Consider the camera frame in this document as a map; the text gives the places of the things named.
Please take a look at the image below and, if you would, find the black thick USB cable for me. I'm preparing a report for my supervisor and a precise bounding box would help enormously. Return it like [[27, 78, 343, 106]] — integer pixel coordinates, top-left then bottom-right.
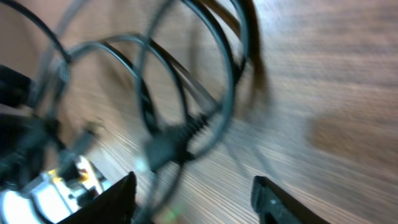
[[0, 0, 268, 224]]

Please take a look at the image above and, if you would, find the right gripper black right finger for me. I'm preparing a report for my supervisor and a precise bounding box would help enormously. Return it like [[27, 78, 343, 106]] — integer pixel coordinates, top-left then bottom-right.
[[251, 175, 328, 224]]

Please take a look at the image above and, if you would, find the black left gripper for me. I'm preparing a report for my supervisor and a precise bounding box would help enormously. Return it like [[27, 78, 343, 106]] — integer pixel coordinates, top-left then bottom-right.
[[1, 65, 67, 187]]

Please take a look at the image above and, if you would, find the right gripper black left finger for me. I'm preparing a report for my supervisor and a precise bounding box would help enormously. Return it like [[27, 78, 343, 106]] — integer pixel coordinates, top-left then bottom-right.
[[59, 172, 137, 224]]

